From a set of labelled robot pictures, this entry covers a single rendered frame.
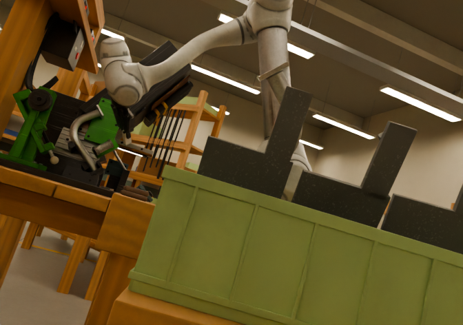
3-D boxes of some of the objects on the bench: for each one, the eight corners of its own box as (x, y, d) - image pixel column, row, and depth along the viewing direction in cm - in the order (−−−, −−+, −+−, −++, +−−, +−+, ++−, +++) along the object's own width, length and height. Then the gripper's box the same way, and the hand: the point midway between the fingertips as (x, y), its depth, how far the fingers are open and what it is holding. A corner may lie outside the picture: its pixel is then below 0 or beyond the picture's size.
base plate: (120, 196, 225) (121, 193, 225) (113, 198, 120) (116, 192, 120) (47, 174, 216) (48, 171, 216) (-30, 155, 110) (-28, 149, 111)
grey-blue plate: (119, 193, 182) (129, 164, 185) (118, 193, 180) (129, 164, 183) (99, 186, 180) (109, 158, 183) (98, 186, 178) (109, 158, 181)
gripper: (139, 96, 143) (145, 146, 158) (118, 84, 150) (125, 133, 164) (122, 103, 139) (129, 154, 153) (101, 90, 145) (110, 140, 160)
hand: (127, 136), depth 157 cm, fingers closed
